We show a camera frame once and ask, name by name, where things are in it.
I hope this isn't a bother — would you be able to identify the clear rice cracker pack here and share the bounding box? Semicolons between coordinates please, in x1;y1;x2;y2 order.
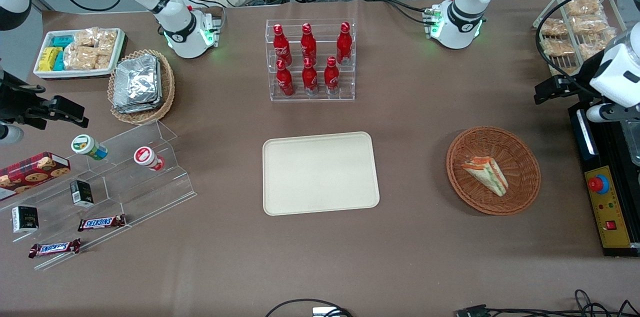
95;47;114;70
97;30;118;50
74;28;100;48
64;46;98;70

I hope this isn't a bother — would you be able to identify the black cable connector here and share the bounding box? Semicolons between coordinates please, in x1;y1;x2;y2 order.
456;304;488;317

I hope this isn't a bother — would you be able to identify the brown wicker basket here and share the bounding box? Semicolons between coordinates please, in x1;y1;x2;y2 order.
446;126;542;216

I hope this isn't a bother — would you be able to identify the black machine with yellow panel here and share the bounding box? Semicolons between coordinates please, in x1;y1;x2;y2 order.
568;94;640;258

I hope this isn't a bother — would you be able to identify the silver foil pack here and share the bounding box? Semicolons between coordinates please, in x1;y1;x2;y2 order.
112;99;163;115
114;54;162;108

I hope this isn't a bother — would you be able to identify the clear plastic container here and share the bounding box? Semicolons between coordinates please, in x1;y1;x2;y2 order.
622;119;640;167

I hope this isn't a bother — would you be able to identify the black cable bundle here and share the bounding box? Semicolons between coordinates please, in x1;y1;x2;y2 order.
487;289;640;317

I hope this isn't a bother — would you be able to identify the red tartan cookie box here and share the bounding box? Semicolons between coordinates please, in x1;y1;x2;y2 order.
0;152;71;201

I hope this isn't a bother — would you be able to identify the red cola bottle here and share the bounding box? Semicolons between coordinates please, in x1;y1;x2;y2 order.
324;56;341;95
302;57;319;95
273;24;292;65
275;59;295;97
300;23;318;63
336;22;353;65

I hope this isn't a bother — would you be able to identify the beige plastic tray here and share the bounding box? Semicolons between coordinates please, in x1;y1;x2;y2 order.
263;131;380;216

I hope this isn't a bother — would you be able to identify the red emergency stop button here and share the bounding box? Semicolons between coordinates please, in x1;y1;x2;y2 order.
587;174;611;195

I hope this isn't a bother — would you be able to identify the small black box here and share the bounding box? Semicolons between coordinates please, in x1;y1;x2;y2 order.
69;180;95;208
11;205;39;234

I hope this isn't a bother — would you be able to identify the red lid cup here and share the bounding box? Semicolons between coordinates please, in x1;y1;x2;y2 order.
133;146;165;172

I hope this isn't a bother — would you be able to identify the snickers chocolate bar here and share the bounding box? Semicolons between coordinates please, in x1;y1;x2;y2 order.
77;214;127;232
28;238;82;259

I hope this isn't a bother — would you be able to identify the triangular sandwich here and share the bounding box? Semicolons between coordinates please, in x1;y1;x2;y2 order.
461;156;509;197

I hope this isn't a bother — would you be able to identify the white rectangular snack tray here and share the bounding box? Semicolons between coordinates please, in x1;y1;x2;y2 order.
33;28;127;80

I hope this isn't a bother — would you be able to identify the clear acrylic stepped shelf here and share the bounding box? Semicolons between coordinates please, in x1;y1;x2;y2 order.
0;119;197;271

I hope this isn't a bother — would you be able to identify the clear acrylic bottle rack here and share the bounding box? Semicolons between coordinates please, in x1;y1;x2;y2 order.
265;19;356;102

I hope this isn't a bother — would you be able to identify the bagged fried snack pack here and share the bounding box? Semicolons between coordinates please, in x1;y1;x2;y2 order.
570;15;608;35
541;38;576;57
565;0;603;17
540;18;568;38
550;64;581;78
577;32;618;60

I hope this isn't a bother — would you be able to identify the light wicker basket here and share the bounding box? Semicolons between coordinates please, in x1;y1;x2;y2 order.
108;49;176;125

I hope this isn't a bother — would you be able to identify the green lid cup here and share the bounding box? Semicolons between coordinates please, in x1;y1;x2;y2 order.
71;134;108;161

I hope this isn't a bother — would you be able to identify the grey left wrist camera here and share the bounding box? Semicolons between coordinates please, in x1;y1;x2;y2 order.
586;104;640;123

